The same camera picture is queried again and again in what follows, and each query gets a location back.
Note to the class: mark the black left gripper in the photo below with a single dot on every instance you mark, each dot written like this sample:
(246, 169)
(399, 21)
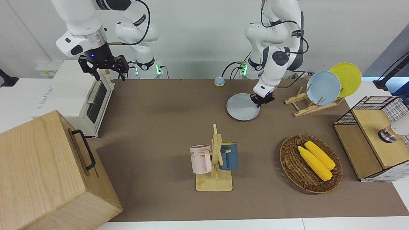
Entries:
(262, 98)

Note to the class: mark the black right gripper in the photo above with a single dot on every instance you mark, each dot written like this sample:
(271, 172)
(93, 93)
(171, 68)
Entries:
(99, 56)

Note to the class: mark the gray plate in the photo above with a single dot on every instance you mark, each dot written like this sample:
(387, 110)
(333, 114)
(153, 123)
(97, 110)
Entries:
(241, 108)

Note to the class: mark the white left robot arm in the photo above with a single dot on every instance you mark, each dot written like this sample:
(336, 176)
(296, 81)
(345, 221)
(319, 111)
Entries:
(274, 64)

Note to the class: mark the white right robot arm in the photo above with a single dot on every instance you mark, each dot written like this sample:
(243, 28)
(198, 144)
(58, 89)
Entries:
(80, 19)

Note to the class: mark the wooden plate rack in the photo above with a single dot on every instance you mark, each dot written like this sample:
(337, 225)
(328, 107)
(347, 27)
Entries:
(311, 108)

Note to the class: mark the light blue plate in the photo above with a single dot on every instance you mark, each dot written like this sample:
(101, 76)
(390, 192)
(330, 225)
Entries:
(322, 88)

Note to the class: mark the yellow plate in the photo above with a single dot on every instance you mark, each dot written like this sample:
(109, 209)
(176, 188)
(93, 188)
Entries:
(350, 76)

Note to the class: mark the white toaster oven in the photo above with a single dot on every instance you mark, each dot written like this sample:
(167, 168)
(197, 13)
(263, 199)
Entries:
(67, 92)

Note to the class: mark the blue service bell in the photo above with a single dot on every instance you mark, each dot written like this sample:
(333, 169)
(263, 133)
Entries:
(219, 81)

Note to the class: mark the small pink white box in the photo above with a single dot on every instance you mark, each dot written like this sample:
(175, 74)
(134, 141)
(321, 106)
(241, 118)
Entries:
(305, 75)

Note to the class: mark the dark teal mug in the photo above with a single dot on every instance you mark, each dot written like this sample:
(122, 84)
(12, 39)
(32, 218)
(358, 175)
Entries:
(230, 158)

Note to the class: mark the brown wicker basket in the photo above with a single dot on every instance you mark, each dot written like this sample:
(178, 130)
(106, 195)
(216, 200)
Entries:
(292, 166)

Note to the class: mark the yellow corn cob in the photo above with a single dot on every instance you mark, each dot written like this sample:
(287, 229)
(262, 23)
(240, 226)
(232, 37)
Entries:
(321, 155)
(314, 163)

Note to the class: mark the pink mug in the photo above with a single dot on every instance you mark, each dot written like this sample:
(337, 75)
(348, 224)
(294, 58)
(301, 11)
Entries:
(199, 159)

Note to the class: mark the brown table mat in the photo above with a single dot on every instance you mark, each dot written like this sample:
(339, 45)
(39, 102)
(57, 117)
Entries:
(159, 134)

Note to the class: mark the wooden mug tree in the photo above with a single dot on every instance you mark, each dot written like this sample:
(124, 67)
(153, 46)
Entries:
(215, 182)

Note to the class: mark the black stand clamp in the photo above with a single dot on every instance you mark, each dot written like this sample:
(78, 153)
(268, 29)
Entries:
(8, 80)

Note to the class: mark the wooden shelf box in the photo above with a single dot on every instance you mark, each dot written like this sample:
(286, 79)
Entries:
(367, 137)

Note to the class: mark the wooden drawer cabinet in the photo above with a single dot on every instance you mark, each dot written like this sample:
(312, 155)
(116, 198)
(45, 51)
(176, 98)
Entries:
(41, 179)

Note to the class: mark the white wall socket strip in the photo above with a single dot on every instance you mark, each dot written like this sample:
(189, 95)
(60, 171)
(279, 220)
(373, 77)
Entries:
(48, 68)

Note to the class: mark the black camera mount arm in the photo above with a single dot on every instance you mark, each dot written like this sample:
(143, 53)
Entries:
(388, 78)

